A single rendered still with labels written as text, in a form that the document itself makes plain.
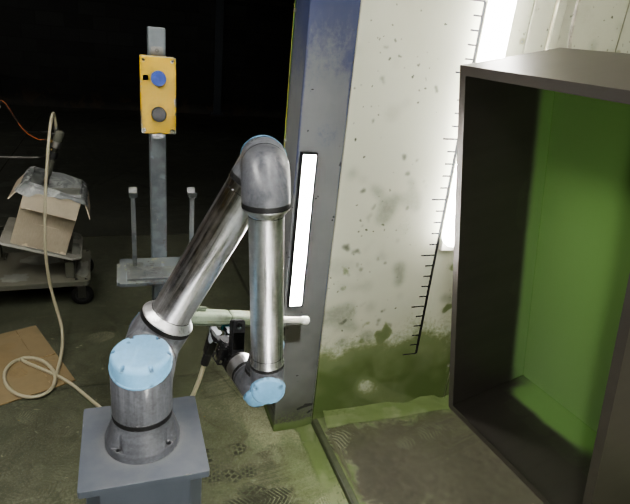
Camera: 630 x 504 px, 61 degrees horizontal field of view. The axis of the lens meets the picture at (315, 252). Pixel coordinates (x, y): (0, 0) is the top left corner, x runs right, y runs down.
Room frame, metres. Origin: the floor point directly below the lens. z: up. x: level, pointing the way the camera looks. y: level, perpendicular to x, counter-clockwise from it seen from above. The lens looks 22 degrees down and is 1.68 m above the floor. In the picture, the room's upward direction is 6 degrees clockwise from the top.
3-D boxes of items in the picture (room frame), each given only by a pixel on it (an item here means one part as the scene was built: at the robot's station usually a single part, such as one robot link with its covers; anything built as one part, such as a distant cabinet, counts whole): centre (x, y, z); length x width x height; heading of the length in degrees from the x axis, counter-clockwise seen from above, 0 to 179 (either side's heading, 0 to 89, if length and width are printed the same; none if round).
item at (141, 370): (1.13, 0.40, 0.83); 0.17 x 0.15 x 0.18; 9
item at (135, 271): (1.83, 0.56, 0.95); 0.26 x 0.15 x 0.32; 111
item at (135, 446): (1.12, 0.40, 0.69); 0.19 x 0.19 x 0.10
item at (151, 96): (1.92, 0.60, 1.42); 0.12 x 0.06 x 0.26; 111
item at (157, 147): (1.98, 0.63, 0.82); 0.06 x 0.06 x 1.64; 21
